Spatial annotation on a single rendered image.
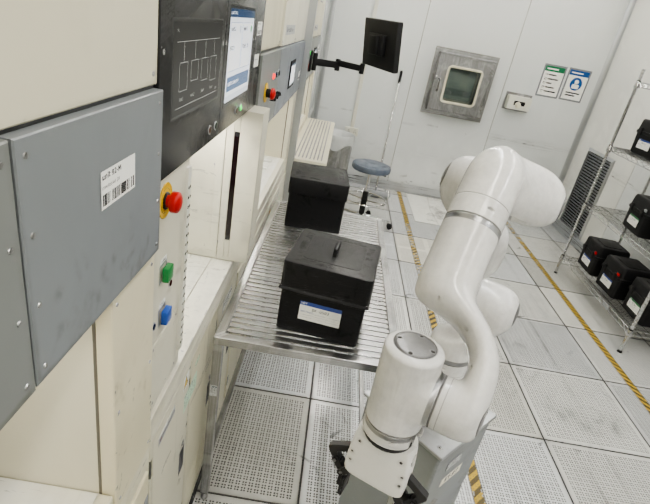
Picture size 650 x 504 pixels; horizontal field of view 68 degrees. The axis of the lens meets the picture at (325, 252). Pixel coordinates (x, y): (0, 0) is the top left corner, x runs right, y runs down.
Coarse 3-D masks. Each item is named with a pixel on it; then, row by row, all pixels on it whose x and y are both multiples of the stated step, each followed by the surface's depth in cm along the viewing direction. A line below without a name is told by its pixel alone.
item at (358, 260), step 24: (312, 240) 165; (336, 240) 169; (288, 264) 149; (312, 264) 149; (336, 264) 152; (360, 264) 155; (288, 288) 152; (312, 288) 151; (336, 288) 149; (360, 288) 147
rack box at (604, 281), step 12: (612, 264) 370; (624, 264) 363; (636, 264) 366; (600, 276) 383; (612, 276) 365; (624, 276) 356; (636, 276) 356; (648, 276) 355; (612, 288) 365; (624, 288) 361
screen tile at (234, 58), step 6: (234, 24) 112; (234, 30) 113; (234, 36) 114; (240, 36) 121; (234, 42) 115; (240, 42) 122; (240, 48) 123; (234, 54) 118; (234, 60) 119; (228, 66) 114; (234, 66) 120
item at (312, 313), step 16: (288, 304) 155; (304, 304) 154; (320, 304) 153; (336, 304) 152; (288, 320) 158; (304, 320) 157; (320, 320) 155; (336, 320) 154; (352, 320) 153; (320, 336) 158; (336, 336) 157; (352, 336) 156
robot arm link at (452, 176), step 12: (468, 156) 93; (456, 168) 92; (444, 180) 94; (456, 180) 91; (444, 192) 94; (444, 204) 96; (504, 228) 101; (504, 240) 101; (504, 252) 103; (492, 264) 104
